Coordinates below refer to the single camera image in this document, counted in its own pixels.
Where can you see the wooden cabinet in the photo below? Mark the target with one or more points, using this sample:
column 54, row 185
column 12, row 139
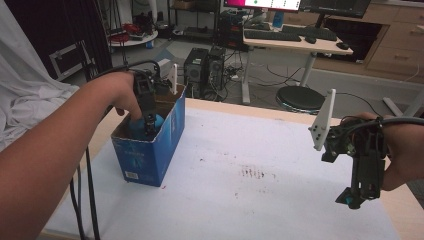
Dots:
column 400, row 40

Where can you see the black open computer case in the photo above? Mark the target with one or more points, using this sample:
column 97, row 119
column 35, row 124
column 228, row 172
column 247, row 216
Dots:
column 231, row 31

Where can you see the round black stool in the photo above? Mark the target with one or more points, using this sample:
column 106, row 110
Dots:
column 300, row 98

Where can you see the grey metal bar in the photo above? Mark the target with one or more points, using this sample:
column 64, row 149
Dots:
column 411, row 105

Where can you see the black computer tower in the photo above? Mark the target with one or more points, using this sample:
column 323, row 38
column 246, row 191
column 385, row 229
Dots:
column 216, row 70
column 196, row 71

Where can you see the small blue bottle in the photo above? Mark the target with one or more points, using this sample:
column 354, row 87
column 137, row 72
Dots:
column 278, row 19

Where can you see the bright lit monitor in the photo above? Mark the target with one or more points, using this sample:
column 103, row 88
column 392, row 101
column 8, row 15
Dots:
column 263, row 4

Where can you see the dark monitor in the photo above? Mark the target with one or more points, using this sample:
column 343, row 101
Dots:
column 333, row 8

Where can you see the black keyboard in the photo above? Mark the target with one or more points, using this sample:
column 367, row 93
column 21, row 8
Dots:
column 310, row 32
column 271, row 35

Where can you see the person's left hand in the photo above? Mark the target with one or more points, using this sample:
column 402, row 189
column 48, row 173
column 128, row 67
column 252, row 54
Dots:
column 118, row 90

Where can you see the white cloth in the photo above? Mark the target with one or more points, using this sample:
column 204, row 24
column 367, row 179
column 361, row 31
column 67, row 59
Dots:
column 23, row 83

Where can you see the person's right hand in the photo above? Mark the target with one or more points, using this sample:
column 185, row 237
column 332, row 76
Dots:
column 405, row 150

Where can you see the round white table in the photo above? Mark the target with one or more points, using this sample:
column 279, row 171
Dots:
column 133, row 40

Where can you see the wooden desk with white legs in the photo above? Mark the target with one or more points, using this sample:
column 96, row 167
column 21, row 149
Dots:
column 300, row 46

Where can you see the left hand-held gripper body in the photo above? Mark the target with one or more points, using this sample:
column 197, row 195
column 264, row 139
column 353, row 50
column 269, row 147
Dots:
column 145, row 90

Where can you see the black curtain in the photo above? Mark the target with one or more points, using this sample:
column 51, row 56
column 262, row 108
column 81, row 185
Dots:
column 50, row 26

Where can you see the black computer mouse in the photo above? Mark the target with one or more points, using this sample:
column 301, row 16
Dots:
column 310, row 39
column 342, row 45

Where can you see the metal frame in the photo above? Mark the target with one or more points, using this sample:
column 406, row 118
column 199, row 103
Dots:
column 70, row 50

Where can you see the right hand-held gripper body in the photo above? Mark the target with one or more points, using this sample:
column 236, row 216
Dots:
column 365, row 143

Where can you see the blue cardboard box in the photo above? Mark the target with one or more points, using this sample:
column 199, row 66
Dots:
column 146, row 160

